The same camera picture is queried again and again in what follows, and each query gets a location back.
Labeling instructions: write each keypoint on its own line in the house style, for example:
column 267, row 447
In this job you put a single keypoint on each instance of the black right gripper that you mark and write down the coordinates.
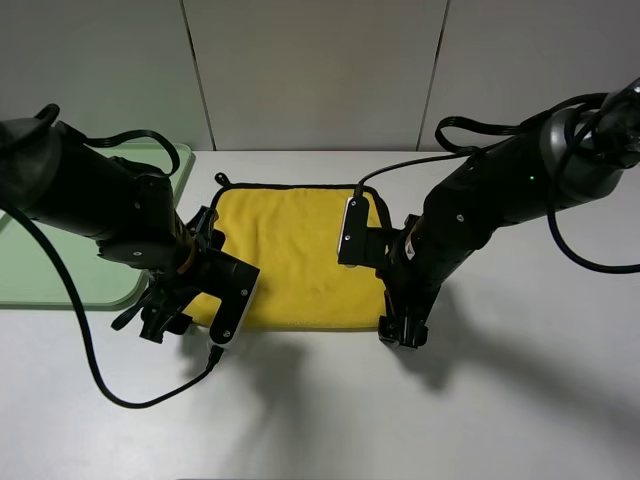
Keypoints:
column 416, row 266

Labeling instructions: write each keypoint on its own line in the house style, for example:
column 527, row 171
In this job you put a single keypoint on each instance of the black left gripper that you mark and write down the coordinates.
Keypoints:
column 170, row 292

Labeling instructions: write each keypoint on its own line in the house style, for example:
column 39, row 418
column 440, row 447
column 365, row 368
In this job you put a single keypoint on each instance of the yellow towel with black trim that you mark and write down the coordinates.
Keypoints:
column 291, row 234

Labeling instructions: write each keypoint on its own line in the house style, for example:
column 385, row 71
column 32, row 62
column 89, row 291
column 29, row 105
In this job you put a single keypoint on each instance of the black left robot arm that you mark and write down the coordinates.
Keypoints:
column 18, row 134

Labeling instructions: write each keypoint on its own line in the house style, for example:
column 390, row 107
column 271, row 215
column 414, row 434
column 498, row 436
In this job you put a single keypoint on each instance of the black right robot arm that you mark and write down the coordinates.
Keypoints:
column 576, row 156

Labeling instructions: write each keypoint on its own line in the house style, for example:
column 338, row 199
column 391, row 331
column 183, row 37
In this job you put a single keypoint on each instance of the light green tray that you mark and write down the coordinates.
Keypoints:
column 65, row 250

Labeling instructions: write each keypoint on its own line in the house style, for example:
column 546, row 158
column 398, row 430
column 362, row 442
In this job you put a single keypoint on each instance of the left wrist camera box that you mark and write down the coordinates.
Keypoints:
column 226, row 287

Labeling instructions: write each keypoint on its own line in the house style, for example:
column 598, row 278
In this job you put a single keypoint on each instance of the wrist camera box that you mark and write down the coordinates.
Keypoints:
column 226, row 287
column 360, row 244

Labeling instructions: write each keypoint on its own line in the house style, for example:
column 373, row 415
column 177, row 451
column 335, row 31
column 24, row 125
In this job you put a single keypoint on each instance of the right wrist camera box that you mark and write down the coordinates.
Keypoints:
column 360, row 244

